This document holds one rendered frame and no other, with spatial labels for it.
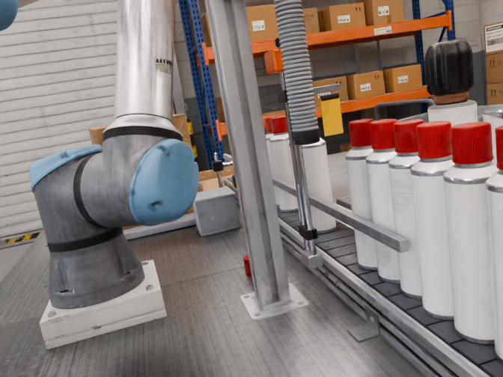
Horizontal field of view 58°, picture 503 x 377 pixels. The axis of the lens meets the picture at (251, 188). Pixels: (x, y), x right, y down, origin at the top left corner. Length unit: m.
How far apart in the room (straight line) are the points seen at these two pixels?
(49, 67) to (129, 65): 4.29
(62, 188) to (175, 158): 0.18
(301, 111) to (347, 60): 5.25
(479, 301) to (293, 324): 0.26
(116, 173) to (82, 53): 4.35
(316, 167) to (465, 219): 0.40
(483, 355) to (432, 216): 0.13
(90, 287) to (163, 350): 0.16
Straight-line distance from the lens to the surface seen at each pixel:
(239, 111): 0.62
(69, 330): 0.75
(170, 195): 0.63
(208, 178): 1.85
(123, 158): 0.64
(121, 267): 0.76
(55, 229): 0.75
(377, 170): 0.57
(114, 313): 0.73
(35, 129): 4.99
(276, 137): 0.97
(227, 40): 0.63
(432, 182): 0.48
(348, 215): 0.63
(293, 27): 0.53
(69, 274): 0.75
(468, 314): 0.49
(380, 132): 0.57
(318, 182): 0.80
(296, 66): 0.53
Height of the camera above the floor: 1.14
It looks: 12 degrees down
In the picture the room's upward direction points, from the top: 9 degrees counter-clockwise
